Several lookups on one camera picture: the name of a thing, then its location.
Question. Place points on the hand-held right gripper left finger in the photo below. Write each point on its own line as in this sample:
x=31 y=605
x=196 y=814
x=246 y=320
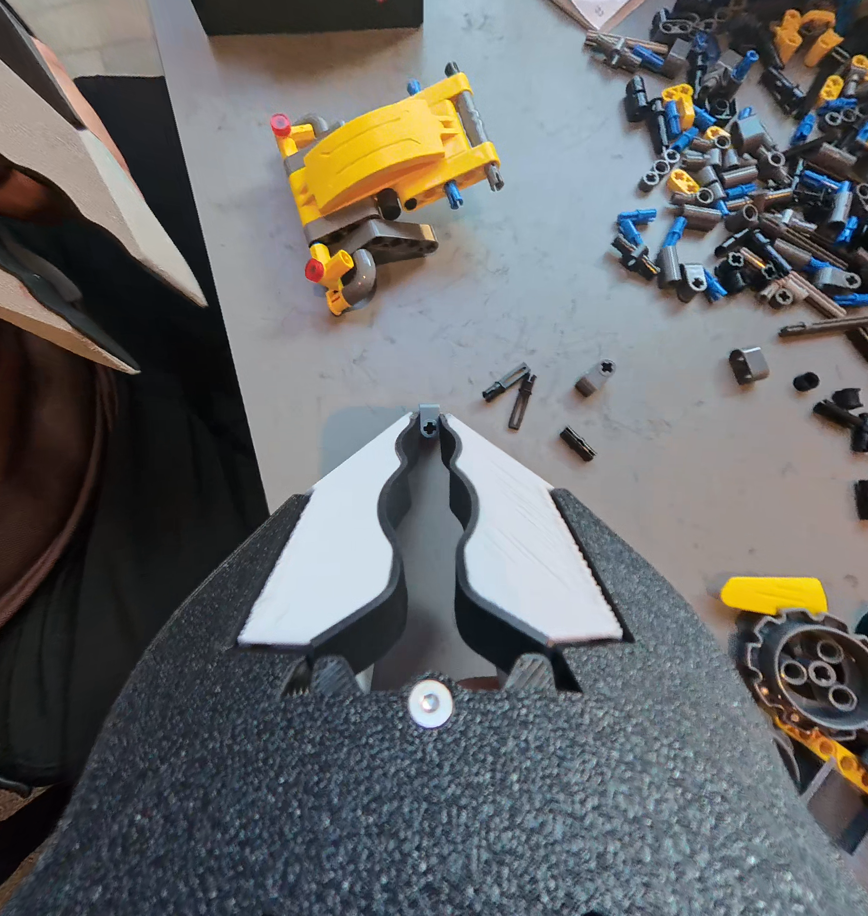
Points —
x=327 y=558

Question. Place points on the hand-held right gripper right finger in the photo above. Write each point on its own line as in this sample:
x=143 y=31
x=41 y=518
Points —
x=534 y=558

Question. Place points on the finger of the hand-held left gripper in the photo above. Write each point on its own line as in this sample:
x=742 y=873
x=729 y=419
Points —
x=62 y=157
x=33 y=322

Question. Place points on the grey connector piece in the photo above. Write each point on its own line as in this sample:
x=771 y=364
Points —
x=429 y=422
x=595 y=378

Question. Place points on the pile of building pieces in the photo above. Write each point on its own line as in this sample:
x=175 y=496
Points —
x=763 y=179

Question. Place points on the grey desk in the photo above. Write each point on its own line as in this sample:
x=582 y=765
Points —
x=477 y=322

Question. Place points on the person's left hand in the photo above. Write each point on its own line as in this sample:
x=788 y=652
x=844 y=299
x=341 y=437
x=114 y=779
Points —
x=94 y=121

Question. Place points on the short black pin piece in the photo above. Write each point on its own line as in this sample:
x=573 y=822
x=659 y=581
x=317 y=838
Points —
x=577 y=444

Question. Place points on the person's legs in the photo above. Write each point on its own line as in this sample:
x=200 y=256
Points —
x=169 y=465

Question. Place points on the yellow panel piece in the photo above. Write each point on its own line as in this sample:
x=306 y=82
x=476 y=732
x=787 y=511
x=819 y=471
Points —
x=770 y=594

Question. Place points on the black battery box yellow beams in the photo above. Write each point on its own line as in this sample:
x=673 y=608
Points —
x=305 y=14

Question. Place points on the small grey block piece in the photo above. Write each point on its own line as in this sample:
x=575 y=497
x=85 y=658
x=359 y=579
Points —
x=749 y=365

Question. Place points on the yellow toy vehicle assembly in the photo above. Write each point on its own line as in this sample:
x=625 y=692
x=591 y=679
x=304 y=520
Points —
x=384 y=157

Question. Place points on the small black bush piece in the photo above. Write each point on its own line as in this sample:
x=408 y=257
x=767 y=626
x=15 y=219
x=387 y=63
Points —
x=806 y=381

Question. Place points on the instruction booklet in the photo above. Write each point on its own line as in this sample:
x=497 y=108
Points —
x=598 y=11

